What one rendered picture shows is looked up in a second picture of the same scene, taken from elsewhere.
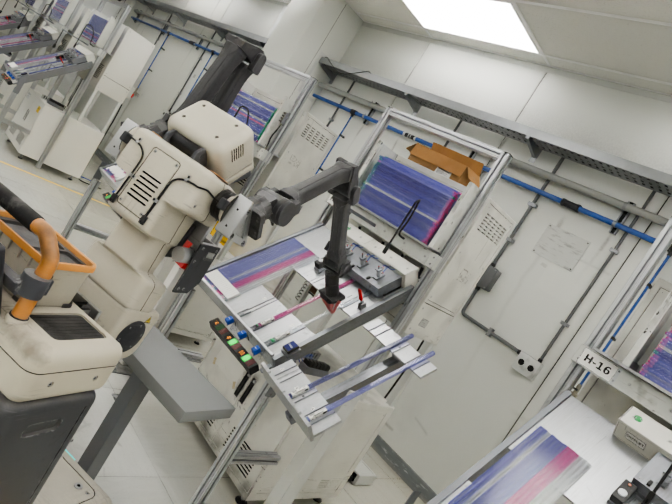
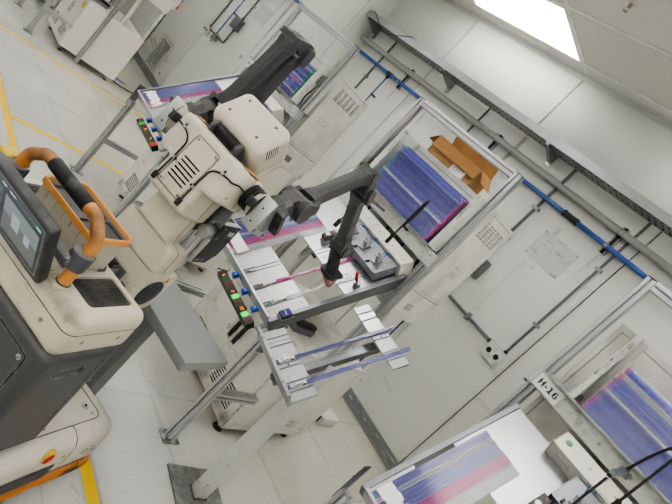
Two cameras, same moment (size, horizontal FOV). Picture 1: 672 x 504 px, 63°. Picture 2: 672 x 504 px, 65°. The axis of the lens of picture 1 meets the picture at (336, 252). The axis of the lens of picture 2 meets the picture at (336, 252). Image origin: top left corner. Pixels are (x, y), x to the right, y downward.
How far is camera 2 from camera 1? 25 cm
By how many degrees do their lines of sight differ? 8
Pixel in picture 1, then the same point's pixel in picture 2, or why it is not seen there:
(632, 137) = (645, 166)
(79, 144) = (118, 47)
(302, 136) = (334, 99)
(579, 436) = (516, 446)
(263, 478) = (240, 413)
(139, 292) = (164, 260)
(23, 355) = (63, 319)
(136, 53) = not seen: outside the picture
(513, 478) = (451, 471)
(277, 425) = (260, 371)
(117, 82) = not seen: outside the picture
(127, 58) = not seen: outside the picture
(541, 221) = (540, 225)
